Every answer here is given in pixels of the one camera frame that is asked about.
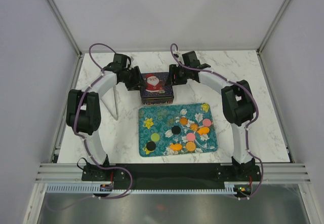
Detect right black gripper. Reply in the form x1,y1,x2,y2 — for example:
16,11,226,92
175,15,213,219
165,64,189,86

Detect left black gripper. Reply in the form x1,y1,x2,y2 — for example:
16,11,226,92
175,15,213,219
121,67,147,92

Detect gold tin lid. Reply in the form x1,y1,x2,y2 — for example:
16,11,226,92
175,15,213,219
140,72,174,100

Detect metal serving tongs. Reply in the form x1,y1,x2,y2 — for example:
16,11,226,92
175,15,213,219
101,86,119,121

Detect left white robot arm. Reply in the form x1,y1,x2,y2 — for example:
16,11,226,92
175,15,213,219
66,53,145,180

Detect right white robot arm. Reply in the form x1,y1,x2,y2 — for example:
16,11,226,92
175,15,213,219
167,50,259,181

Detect square cookie tin box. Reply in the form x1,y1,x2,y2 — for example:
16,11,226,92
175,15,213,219
141,97,174,105

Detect orange chip cookie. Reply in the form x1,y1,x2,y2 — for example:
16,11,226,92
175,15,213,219
179,117,188,125

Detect teal floral tray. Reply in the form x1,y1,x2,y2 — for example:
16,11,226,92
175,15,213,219
138,103,218,157

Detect black sandwich cookie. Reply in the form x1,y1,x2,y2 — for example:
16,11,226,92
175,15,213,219
171,126,181,135
146,141,156,152

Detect orange swirl cookie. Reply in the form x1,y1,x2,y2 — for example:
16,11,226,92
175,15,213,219
190,123,199,131

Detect pink sandwich cookie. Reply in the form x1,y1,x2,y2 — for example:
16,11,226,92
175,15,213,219
202,119,212,127
186,133,195,142

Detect green round cookie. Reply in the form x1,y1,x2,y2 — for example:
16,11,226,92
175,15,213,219
151,133,160,142

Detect orange fish cookie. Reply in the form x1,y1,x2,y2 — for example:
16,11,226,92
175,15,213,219
169,143,183,152
197,127,210,135

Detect orange dotted round cookie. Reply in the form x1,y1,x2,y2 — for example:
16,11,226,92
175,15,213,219
186,141,196,152

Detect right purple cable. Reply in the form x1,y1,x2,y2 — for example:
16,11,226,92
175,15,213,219
170,43,264,164

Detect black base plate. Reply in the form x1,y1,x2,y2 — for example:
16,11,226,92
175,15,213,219
82,163,261,190

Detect white slotted cable duct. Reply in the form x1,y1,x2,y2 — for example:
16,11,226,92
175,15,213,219
46,182,252,195

